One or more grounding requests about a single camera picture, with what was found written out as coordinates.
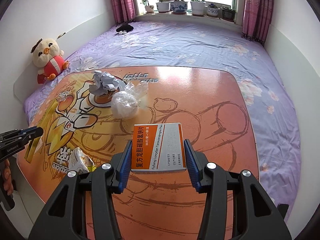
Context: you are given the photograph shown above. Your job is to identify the orange white medicine box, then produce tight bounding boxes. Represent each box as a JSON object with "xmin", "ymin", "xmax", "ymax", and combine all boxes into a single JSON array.
[{"xmin": 131, "ymin": 123, "xmax": 186, "ymax": 173}]

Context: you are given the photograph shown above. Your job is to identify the white yellow snack bag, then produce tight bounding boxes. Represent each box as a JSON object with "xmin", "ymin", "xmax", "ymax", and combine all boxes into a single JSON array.
[{"xmin": 68, "ymin": 147, "xmax": 97, "ymax": 174}]

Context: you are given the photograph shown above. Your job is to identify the clear plastic bag white wad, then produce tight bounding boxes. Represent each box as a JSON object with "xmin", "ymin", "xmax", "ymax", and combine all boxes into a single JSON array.
[{"xmin": 111, "ymin": 81, "xmax": 149, "ymax": 119}]

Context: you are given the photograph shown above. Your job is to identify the person's left hand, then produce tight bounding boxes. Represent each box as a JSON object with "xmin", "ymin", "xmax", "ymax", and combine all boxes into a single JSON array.
[{"xmin": 2, "ymin": 159, "xmax": 14, "ymax": 196}]

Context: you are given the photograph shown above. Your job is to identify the orange cartoon folding table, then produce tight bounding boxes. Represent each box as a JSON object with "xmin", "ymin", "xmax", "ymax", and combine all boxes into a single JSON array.
[{"xmin": 17, "ymin": 66, "xmax": 259, "ymax": 239}]

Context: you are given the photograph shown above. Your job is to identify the chick plush toy red shirt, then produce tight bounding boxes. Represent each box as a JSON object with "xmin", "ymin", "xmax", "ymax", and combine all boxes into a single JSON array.
[{"xmin": 30, "ymin": 38, "xmax": 69, "ymax": 85}]

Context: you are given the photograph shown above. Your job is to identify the crumpled grey paper ball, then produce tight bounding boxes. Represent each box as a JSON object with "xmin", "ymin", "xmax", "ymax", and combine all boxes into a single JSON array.
[{"xmin": 89, "ymin": 70, "xmax": 126, "ymax": 96}]

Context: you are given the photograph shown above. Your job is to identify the purple floral bed sheet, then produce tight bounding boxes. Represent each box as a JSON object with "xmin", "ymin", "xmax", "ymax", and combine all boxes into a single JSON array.
[{"xmin": 18, "ymin": 22, "xmax": 300, "ymax": 206}]

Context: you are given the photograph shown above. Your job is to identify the black and white plush toy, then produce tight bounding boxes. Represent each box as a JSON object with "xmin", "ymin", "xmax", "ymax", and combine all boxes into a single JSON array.
[{"xmin": 116, "ymin": 23, "xmax": 134, "ymax": 35}]

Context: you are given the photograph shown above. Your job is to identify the dark rectangular planter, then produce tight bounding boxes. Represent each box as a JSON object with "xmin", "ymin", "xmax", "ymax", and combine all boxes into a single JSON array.
[{"xmin": 220, "ymin": 6, "xmax": 236, "ymax": 22}]

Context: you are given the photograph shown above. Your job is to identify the small blue white pot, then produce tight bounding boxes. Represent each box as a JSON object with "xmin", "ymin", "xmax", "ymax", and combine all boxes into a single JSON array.
[{"xmin": 207, "ymin": 3, "xmax": 220, "ymax": 17}]

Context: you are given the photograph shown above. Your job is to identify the large white flower pot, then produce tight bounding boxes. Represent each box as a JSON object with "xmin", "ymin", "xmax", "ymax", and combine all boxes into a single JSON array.
[{"xmin": 190, "ymin": 0, "xmax": 206, "ymax": 17}]

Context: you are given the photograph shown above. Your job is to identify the blue white porcelain planter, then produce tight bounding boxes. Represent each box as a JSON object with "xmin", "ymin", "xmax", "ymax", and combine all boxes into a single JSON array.
[{"xmin": 170, "ymin": 0, "xmax": 188, "ymax": 15}]

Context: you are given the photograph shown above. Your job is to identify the left pink curtain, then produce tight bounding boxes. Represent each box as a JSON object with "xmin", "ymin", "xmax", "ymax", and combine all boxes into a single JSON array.
[{"xmin": 111, "ymin": 0, "xmax": 136, "ymax": 24}]

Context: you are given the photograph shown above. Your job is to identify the pink curtain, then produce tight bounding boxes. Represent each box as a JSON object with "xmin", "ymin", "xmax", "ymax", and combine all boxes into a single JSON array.
[
  {"xmin": 111, "ymin": 0, "xmax": 136, "ymax": 24},
  {"xmin": 242, "ymin": 0, "xmax": 274, "ymax": 44}
]

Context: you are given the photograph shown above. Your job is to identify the white pot green shrub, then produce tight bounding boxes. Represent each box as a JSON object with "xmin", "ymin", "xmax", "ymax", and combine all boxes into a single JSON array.
[{"xmin": 156, "ymin": 0, "xmax": 170, "ymax": 13}]

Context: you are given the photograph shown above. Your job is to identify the right pink curtain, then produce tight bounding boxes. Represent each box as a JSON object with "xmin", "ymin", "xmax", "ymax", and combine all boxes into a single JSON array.
[{"xmin": 242, "ymin": 0, "xmax": 274, "ymax": 44}]

